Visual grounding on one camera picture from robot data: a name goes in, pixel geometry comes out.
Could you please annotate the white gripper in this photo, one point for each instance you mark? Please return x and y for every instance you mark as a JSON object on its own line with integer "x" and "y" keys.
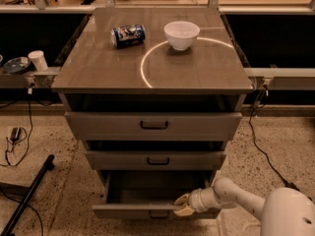
{"x": 194, "y": 200}

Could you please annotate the grey drawer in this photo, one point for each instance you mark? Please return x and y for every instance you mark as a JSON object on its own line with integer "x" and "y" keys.
{"x": 211, "y": 127}
{"x": 155, "y": 160}
{"x": 131, "y": 194}

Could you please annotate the grey drawer cabinet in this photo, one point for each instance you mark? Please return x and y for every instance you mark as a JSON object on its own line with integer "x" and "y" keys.
{"x": 153, "y": 77}

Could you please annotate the black pole on floor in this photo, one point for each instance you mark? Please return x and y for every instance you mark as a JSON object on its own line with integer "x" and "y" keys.
{"x": 27, "y": 193}

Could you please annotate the white bowl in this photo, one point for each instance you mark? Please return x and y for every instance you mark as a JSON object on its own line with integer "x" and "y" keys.
{"x": 181, "y": 35}

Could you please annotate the blue soda can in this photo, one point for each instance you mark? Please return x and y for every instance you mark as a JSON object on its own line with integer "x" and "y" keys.
{"x": 125, "y": 36}

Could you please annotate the black power adapter left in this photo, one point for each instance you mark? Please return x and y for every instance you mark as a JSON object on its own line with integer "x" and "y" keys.
{"x": 15, "y": 134}

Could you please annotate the white paper cup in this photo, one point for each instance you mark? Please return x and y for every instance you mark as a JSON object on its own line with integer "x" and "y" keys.
{"x": 38, "y": 59}

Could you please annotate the dark blue plate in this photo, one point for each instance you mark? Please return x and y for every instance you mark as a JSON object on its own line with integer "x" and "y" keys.
{"x": 17, "y": 65}

